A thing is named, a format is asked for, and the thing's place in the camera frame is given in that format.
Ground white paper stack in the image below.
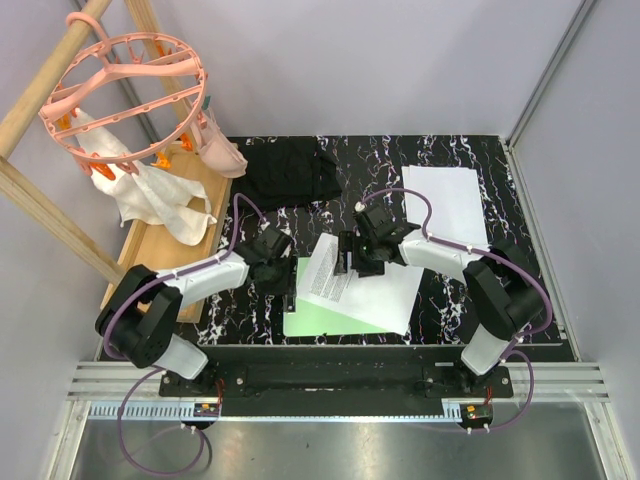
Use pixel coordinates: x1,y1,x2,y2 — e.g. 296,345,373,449
402,166,488,246

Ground pink bra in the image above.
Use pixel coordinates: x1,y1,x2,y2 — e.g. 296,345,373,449
192,109,248,179

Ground grey slotted cable duct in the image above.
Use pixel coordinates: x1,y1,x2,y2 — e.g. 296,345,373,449
89,403,461,422

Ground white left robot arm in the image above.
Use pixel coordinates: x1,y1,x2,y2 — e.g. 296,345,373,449
95,226,297,396

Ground black cloth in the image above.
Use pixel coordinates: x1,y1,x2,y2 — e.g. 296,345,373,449
232,137,342,211

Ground aluminium corner post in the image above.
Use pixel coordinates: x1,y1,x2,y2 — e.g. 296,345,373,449
504,0,600,149

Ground wooden tray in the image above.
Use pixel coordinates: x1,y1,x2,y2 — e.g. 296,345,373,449
101,142,234,324

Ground printed white paper sheet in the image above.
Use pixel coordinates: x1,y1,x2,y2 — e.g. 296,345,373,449
297,233,423,336

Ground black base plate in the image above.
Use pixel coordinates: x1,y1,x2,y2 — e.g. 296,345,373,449
159,345,514,420

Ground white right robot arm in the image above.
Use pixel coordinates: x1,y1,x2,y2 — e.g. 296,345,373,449
333,203,553,397

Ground pink round clothes hanger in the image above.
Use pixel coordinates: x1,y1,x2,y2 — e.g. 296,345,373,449
39,12,207,180

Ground wooden rack frame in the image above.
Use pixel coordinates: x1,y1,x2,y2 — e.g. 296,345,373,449
0,0,174,304

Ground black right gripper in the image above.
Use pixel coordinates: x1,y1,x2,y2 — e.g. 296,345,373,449
333,231,385,279

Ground green clipboard folder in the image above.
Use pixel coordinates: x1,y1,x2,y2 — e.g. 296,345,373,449
284,258,387,337

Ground white towel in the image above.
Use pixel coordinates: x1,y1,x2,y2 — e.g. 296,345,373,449
74,107,219,247

